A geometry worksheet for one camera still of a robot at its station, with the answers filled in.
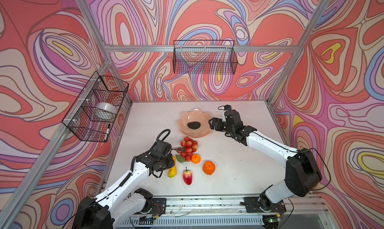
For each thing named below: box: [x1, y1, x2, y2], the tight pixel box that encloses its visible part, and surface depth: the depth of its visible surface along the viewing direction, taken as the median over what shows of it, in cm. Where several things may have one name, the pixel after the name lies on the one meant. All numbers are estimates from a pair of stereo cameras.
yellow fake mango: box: [168, 155, 178, 178], surface depth 80 cm
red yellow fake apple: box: [183, 167, 193, 186], surface depth 81 cm
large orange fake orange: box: [202, 160, 216, 176], surface depth 83 cm
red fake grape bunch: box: [171, 136, 198, 162], surface depth 90 cm
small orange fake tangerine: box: [191, 153, 201, 164], surface depth 88 cm
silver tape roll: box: [95, 102, 117, 114], surface depth 75 cm
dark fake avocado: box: [187, 121, 201, 130], surface depth 103 cm
